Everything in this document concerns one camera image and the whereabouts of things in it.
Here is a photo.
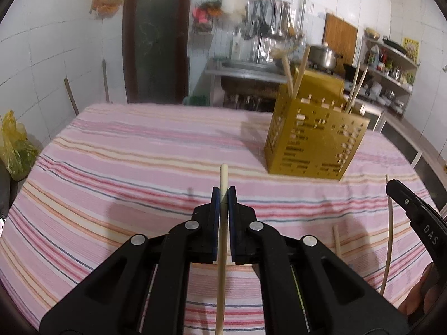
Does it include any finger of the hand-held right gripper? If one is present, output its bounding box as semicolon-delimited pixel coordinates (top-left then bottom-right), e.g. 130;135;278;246
386;179;436;221

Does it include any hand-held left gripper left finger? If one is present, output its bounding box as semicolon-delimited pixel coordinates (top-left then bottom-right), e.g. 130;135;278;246
38;187;223;335

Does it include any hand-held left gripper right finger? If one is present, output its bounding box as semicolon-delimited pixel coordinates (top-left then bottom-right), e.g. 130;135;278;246
227;187;411;335

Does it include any yellow perforated utensil holder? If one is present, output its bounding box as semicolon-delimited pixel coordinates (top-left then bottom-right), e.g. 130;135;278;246
264;69;371;181

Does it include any row of hanging kitchen utensils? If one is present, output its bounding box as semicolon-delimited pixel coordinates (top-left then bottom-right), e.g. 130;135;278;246
240;0;298;40

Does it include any person's right hand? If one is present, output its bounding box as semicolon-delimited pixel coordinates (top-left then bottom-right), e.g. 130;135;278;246
399;261;439;319

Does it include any pink striped tablecloth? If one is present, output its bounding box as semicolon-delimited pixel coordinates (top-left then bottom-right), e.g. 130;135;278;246
0;102;441;330

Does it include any corner kitchen shelf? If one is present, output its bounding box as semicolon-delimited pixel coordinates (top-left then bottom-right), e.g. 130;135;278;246
361;36;420;113

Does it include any cooking oil bottle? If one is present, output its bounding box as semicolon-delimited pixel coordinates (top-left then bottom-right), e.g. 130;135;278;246
366;44;380;69

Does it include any metal sink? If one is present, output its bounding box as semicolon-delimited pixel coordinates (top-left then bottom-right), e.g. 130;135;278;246
204;57;289;111

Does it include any black frying pan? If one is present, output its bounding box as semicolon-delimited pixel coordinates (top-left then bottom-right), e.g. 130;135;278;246
382;35;409;55

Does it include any steel cooking pot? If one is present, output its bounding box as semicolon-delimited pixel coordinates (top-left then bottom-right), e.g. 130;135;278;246
309;42;343;70

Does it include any wooden cutting board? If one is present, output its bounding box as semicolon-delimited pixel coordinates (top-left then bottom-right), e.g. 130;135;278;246
322;13;360;67

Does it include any white soap bottle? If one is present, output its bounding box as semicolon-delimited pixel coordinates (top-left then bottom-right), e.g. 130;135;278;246
231;31;244;61

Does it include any wooden stick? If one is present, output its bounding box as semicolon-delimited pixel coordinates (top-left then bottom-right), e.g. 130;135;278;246
63;78;80;116
101;60;111;104

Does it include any dark wooden door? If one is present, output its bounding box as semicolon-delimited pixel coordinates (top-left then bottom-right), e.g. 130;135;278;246
122;0;197;105

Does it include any pink cleaning cloth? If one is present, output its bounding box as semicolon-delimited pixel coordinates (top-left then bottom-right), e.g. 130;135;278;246
191;1;223;34

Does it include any grey sack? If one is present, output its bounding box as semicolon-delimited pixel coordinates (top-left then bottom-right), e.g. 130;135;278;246
0;169;12;215

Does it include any yellow plastic bag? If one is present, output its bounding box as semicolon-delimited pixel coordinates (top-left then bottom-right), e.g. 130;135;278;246
0;109;40;182

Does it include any yellow wall poster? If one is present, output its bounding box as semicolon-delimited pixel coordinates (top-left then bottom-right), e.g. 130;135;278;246
401;37;420;62

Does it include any white wall pipe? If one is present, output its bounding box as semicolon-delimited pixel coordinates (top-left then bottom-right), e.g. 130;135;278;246
300;0;310;36

